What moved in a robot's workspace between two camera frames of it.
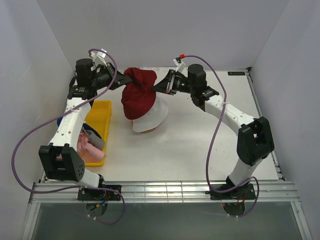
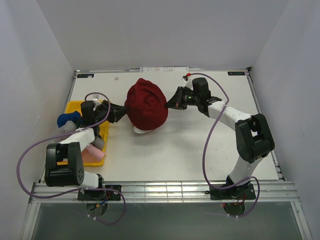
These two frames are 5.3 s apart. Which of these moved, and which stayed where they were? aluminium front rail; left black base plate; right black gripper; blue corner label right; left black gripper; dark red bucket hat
Moved: right black gripper; left black gripper; dark red bucket hat
Stayed: left black base plate; aluminium front rail; blue corner label right
